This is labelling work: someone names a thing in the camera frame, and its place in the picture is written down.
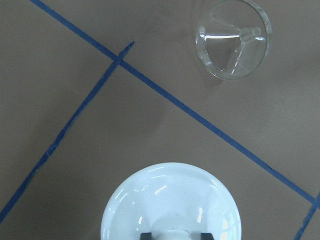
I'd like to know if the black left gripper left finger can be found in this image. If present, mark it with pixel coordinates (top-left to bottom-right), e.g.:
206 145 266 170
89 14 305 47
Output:
139 232 153 240

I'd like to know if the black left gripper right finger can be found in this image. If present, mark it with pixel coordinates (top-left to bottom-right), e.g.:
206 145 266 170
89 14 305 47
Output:
200 232 213 240

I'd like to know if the clear glass funnel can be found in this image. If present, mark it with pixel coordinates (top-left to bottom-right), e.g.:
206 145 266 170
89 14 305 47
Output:
195 0 272 81

